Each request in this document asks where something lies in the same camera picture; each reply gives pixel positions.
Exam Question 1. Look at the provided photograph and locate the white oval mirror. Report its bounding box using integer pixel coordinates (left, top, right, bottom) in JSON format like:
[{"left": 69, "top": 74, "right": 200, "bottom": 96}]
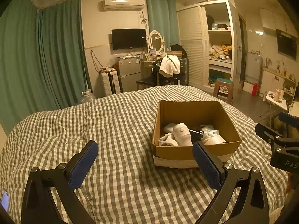
[{"left": 148, "top": 30, "right": 165, "bottom": 54}]

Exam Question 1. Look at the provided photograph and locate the white ribbed suitcase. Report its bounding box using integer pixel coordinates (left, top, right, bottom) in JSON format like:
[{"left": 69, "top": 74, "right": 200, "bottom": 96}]
[{"left": 100, "top": 69, "right": 121, "bottom": 96}]

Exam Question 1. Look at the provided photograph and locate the white folding table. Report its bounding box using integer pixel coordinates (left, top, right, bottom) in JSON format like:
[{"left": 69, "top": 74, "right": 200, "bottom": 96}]
[{"left": 259, "top": 91, "right": 289, "bottom": 119}]

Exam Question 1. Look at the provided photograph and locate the white rounded object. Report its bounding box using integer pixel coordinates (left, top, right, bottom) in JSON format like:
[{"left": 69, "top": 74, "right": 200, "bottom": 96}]
[{"left": 202, "top": 135, "right": 226, "bottom": 145}]

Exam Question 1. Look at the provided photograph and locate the grey checked blanket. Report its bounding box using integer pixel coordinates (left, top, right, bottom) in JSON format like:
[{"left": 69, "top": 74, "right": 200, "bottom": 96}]
[{"left": 0, "top": 85, "right": 290, "bottom": 224}]

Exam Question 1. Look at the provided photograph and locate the black chair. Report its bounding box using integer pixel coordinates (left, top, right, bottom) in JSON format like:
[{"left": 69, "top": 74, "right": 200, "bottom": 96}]
[{"left": 136, "top": 75, "right": 159, "bottom": 90}]

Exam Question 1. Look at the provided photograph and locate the clear water jug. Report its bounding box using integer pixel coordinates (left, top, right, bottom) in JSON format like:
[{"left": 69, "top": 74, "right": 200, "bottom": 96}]
[{"left": 81, "top": 91, "right": 96, "bottom": 103}]

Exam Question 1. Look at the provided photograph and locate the black wall television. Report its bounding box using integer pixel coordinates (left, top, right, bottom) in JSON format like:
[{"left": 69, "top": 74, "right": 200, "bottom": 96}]
[{"left": 111, "top": 28, "right": 147, "bottom": 50}]

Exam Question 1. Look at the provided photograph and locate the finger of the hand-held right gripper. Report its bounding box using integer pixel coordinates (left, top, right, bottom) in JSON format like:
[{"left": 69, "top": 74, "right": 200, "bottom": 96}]
[
  {"left": 255, "top": 122, "right": 284, "bottom": 144},
  {"left": 278, "top": 111, "right": 299, "bottom": 125}
]

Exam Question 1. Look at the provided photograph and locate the silver suitcase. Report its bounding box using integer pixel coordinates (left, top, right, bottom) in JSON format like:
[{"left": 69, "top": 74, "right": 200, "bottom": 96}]
[{"left": 179, "top": 57, "right": 189, "bottom": 85}]

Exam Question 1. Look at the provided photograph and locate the white air conditioner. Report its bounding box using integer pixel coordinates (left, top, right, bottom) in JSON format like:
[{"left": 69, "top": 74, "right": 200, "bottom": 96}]
[{"left": 102, "top": 0, "right": 145, "bottom": 12}]

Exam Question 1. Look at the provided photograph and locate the narrow green curtain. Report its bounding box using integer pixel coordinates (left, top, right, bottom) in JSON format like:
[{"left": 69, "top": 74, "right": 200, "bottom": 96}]
[{"left": 145, "top": 0, "right": 179, "bottom": 48}]

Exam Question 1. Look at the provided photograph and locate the silver mini fridge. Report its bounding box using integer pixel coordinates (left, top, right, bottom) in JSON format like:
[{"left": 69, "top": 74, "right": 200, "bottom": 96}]
[{"left": 115, "top": 57, "right": 142, "bottom": 92}]

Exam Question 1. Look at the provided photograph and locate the wide green curtain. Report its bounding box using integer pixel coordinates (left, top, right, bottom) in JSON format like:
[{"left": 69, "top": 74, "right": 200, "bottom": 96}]
[{"left": 0, "top": 0, "right": 90, "bottom": 133}]

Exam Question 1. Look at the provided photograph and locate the white appliance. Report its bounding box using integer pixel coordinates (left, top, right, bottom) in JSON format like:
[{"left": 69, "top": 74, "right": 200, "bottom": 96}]
[{"left": 244, "top": 52, "right": 263, "bottom": 90}]

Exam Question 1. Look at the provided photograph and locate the white handheld device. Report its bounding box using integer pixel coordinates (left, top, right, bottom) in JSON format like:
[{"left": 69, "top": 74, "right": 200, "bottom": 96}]
[{"left": 173, "top": 123, "right": 193, "bottom": 146}]

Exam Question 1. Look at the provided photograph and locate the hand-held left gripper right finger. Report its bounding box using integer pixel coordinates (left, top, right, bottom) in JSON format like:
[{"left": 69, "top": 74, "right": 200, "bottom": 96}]
[{"left": 192, "top": 141, "right": 270, "bottom": 224}]

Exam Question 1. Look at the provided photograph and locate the lit phone screen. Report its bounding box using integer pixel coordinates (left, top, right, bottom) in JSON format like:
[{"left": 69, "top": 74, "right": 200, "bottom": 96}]
[{"left": 0, "top": 191, "right": 10, "bottom": 211}]

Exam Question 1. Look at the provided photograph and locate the white wall cabinet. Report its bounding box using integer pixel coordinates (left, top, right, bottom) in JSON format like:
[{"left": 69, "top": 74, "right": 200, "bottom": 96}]
[{"left": 259, "top": 8, "right": 288, "bottom": 32}]

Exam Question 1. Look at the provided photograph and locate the white sock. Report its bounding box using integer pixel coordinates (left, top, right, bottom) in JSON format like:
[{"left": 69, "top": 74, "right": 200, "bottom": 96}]
[{"left": 158, "top": 133, "right": 179, "bottom": 147}]

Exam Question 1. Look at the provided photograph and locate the white squeeze tube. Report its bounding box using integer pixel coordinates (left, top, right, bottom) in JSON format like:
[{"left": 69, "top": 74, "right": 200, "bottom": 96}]
[{"left": 201, "top": 125, "right": 220, "bottom": 137}]

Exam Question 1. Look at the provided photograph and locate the brown plastic stool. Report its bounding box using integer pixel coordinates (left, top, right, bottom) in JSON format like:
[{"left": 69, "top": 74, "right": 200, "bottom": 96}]
[{"left": 212, "top": 78, "right": 234, "bottom": 104}]

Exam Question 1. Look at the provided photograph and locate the black range hood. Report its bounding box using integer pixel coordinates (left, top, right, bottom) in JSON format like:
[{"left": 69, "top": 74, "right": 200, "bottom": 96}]
[{"left": 277, "top": 29, "right": 298, "bottom": 57}]

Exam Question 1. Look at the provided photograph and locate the white dressing table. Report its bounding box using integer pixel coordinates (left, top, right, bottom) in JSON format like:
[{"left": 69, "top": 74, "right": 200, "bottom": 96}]
[{"left": 141, "top": 55, "right": 167, "bottom": 77}]

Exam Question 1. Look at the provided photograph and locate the cardboard box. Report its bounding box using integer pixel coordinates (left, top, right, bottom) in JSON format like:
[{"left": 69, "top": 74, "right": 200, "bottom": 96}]
[{"left": 152, "top": 100, "right": 242, "bottom": 168}]

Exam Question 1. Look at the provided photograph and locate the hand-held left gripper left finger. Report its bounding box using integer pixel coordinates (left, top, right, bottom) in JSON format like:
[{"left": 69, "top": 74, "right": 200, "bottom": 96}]
[{"left": 21, "top": 140, "right": 99, "bottom": 224}]

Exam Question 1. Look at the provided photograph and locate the white wardrobe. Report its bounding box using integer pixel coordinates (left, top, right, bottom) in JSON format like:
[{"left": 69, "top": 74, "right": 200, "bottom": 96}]
[{"left": 176, "top": 0, "right": 237, "bottom": 94}]

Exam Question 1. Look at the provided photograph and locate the white towel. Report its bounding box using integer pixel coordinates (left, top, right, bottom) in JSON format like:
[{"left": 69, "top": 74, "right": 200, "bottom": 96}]
[{"left": 159, "top": 55, "right": 180, "bottom": 77}]

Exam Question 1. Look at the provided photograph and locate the chair with white towel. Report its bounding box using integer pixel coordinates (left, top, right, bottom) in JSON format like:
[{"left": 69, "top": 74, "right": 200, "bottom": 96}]
[{"left": 152, "top": 59, "right": 183, "bottom": 87}]

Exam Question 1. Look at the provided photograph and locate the black bag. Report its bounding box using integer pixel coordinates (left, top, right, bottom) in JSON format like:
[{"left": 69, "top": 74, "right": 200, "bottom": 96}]
[{"left": 170, "top": 44, "right": 186, "bottom": 57}]

